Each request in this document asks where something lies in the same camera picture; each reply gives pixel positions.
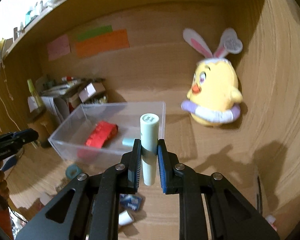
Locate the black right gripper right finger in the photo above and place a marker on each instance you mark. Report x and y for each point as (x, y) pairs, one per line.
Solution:
(210, 207)

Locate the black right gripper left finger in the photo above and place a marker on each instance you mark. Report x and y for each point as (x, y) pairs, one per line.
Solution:
(88, 206)

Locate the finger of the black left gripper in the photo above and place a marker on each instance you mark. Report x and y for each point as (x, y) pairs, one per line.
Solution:
(26, 136)

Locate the light green tube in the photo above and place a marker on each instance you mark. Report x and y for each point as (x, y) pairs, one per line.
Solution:
(149, 132)

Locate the left hand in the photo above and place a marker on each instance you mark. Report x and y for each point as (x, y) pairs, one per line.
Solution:
(4, 190)

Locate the pink tube white cap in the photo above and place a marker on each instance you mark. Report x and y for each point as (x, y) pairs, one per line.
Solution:
(125, 218)

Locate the green spray bottle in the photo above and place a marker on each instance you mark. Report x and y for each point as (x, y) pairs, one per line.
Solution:
(35, 92)

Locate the blue white packet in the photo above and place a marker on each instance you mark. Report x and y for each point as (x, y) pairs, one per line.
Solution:
(130, 201)

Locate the white paper box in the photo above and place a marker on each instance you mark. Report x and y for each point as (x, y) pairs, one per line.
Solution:
(57, 107)

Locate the teal tape roll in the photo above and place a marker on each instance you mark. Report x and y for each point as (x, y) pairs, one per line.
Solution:
(72, 171)

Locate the clear plastic storage bin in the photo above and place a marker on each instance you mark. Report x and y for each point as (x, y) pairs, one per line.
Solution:
(69, 138)

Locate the red packet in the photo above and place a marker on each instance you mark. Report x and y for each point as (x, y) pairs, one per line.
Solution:
(102, 133)

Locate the small teal box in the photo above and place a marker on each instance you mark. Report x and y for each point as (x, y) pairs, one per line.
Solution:
(128, 142)

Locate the small cardboard box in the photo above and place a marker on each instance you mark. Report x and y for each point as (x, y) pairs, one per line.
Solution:
(91, 90)

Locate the pink sticky note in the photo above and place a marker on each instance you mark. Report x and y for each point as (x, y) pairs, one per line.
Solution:
(58, 48)

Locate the green sticky note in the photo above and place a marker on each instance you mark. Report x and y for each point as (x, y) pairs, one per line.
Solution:
(94, 32)

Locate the yellow chick plush toy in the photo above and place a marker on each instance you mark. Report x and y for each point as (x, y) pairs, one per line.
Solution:
(214, 96)

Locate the orange sticky note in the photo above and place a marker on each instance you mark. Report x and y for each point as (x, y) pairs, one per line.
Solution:
(114, 40)

